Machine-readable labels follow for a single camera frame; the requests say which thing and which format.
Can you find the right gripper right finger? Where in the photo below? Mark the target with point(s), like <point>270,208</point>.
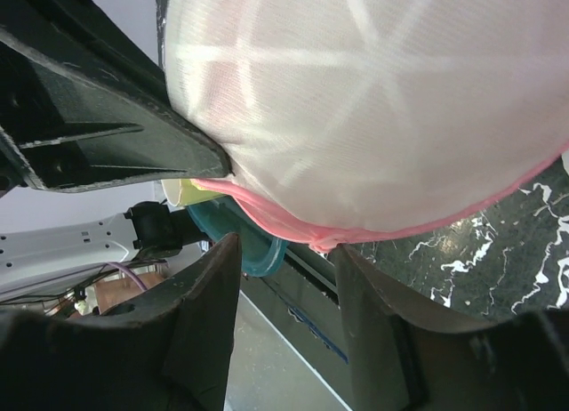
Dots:
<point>407,352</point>

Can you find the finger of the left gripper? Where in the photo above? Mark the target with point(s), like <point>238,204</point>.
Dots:
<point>83,107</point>

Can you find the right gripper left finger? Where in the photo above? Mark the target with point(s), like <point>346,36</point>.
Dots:
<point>166,349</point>

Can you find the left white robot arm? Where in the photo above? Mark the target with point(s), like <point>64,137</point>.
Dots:
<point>34,262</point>

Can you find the pale yellow mug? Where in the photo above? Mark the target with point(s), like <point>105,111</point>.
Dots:
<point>183,192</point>

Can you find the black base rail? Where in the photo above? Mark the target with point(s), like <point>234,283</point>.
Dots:
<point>300,300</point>

